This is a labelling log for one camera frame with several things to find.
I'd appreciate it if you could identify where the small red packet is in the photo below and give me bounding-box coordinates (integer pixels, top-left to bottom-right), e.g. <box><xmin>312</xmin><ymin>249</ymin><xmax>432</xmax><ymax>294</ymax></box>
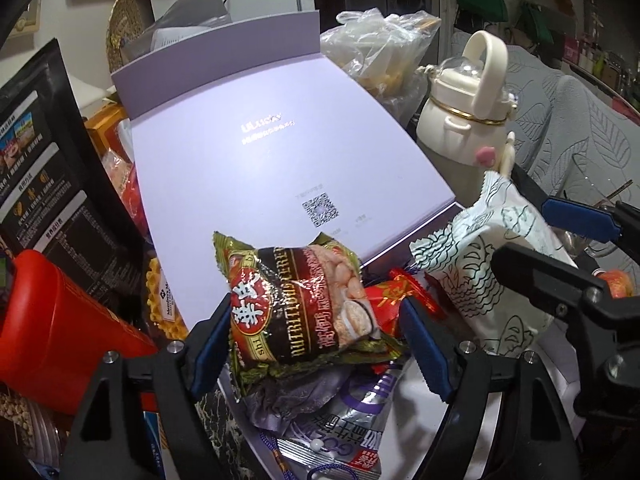
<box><xmin>362</xmin><ymin>267</ymin><xmax>448</xmax><ymax>336</ymax></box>

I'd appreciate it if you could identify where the brown red snack packet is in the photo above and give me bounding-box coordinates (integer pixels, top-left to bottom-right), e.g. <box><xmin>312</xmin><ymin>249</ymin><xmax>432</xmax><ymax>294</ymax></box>
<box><xmin>213</xmin><ymin>231</ymin><xmax>406</xmax><ymax>401</ymax></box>

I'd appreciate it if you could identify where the blue white carton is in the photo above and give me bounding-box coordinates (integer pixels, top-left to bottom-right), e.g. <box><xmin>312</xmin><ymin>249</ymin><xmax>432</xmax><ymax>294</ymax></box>
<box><xmin>142</xmin><ymin>410</ymin><xmax>168</xmax><ymax>480</ymax></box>

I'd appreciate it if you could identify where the red plastic packet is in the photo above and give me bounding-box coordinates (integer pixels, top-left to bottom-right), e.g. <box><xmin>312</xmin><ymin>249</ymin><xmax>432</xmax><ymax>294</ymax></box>
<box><xmin>102</xmin><ymin>152</ymin><xmax>151</xmax><ymax>241</ymax></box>

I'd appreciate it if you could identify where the red bottle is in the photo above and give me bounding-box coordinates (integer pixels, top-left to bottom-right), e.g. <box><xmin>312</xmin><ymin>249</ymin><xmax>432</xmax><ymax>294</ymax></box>
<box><xmin>0</xmin><ymin>250</ymin><xmax>158</xmax><ymax>416</ymax></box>

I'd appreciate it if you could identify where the lavender gift box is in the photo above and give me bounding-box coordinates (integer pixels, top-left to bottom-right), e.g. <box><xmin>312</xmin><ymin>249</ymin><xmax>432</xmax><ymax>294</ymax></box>
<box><xmin>110</xmin><ymin>10</ymin><xmax>583</xmax><ymax>480</ymax></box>

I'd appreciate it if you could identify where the beige wall panel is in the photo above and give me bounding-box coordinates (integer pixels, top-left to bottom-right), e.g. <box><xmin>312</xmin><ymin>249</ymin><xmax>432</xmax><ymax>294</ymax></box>
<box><xmin>9</xmin><ymin>0</ymin><xmax>43</xmax><ymax>36</ymax></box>

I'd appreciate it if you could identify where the glass mug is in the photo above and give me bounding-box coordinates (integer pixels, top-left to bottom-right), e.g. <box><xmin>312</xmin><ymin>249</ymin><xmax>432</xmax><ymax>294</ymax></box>
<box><xmin>562</xmin><ymin>182</ymin><xmax>636</xmax><ymax>263</ymax></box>

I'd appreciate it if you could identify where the yellow waffle snack bag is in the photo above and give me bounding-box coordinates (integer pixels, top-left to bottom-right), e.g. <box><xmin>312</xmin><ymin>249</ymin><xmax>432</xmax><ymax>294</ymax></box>
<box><xmin>145</xmin><ymin>255</ymin><xmax>191</xmax><ymax>341</ymax></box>

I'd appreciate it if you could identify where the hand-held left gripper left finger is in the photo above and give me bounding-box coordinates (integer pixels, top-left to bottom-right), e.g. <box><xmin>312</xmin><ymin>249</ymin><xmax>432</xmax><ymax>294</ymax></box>
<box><xmin>57</xmin><ymin>296</ymin><xmax>236</xmax><ymax>480</ymax></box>

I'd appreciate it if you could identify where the orange cardboard box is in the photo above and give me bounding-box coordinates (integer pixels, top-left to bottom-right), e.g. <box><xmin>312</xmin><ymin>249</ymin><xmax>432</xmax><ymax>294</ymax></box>
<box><xmin>85</xmin><ymin>105</ymin><xmax>131</xmax><ymax>161</ymax></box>

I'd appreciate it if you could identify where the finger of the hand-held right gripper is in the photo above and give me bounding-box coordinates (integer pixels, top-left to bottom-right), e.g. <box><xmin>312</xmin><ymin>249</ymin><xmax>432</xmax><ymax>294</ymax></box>
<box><xmin>541</xmin><ymin>197</ymin><xmax>640</xmax><ymax>246</ymax></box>
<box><xmin>492</xmin><ymin>244</ymin><xmax>608</xmax><ymax>319</ymax></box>

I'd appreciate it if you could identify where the purple silver snack packet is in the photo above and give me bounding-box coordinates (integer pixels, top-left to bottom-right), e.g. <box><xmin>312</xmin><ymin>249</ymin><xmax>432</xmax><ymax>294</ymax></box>
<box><xmin>277</xmin><ymin>365</ymin><xmax>401</xmax><ymax>480</ymax></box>

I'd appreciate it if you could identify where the row of bottles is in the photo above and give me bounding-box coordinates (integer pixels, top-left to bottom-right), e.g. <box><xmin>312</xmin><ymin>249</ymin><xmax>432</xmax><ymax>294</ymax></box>
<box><xmin>562</xmin><ymin>0</ymin><xmax>640</xmax><ymax>101</ymax></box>

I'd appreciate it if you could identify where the woven straw mat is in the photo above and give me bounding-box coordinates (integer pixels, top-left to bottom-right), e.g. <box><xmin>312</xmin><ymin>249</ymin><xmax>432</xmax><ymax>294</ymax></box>
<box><xmin>105</xmin><ymin>0</ymin><xmax>153</xmax><ymax>73</ymax></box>

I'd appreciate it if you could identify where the white green patterned packet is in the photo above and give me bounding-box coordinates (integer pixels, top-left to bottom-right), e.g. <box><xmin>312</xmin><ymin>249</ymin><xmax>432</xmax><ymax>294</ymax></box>
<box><xmin>409</xmin><ymin>171</ymin><xmax>576</xmax><ymax>356</ymax></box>

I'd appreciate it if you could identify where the clear plastic food bag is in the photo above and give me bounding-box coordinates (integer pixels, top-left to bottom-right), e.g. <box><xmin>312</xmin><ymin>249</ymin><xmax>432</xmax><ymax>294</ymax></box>
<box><xmin>320</xmin><ymin>9</ymin><xmax>443</xmax><ymax>126</ymax></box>

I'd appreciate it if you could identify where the black food pouch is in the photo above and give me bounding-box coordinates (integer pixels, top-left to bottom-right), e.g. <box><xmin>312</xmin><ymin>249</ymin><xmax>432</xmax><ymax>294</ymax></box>
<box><xmin>0</xmin><ymin>37</ymin><xmax>151</xmax><ymax>311</ymax></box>

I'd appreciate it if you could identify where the silver-lid jar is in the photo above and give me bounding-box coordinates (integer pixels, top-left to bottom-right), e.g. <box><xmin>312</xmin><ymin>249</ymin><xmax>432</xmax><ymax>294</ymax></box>
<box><xmin>0</xmin><ymin>390</ymin><xmax>71</xmax><ymax>480</ymax></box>

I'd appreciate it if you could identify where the cream kettle-shaped bottle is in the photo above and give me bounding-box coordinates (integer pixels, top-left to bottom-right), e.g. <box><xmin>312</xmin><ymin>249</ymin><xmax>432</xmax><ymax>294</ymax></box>
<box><xmin>416</xmin><ymin>30</ymin><xmax>518</xmax><ymax>196</ymax></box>

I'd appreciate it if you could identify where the grey plastic bag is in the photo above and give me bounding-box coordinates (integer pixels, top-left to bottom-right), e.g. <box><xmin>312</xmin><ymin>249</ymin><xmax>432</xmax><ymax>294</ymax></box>
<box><xmin>122</xmin><ymin>0</ymin><xmax>233</xmax><ymax>61</ymax></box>

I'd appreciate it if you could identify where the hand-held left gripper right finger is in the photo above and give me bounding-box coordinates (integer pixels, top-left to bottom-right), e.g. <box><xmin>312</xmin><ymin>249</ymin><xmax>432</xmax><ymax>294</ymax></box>
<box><xmin>400</xmin><ymin>297</ymin><xmax>586</xmax><ymax>480</ymax></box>

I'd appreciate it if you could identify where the red apple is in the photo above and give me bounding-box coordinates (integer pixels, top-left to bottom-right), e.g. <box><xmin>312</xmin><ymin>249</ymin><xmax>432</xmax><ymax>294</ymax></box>
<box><xmin>597</xmin><ymin>269</ymin><xmax>636</xmax><ymax>298</ymax></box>

